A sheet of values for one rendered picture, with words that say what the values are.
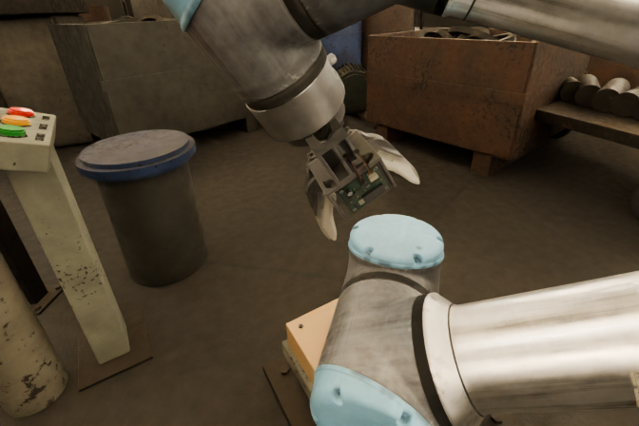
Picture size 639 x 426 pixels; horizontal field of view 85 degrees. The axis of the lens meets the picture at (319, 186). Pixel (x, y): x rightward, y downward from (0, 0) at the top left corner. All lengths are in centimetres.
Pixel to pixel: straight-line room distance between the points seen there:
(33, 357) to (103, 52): 146
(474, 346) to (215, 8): 38
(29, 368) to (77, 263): 23
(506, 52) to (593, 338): 146
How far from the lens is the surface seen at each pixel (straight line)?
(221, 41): 29
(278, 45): 29
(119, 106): 212
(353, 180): 37
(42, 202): 85
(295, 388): 90
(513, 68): 175
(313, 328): 78
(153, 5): 431
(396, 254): 52
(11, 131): 77
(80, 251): 90
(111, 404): 103
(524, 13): 40
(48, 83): 275
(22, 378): 103
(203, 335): 106
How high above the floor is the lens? 77
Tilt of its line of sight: 27 degrees down
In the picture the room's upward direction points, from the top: 2 degrees counter-clockwise
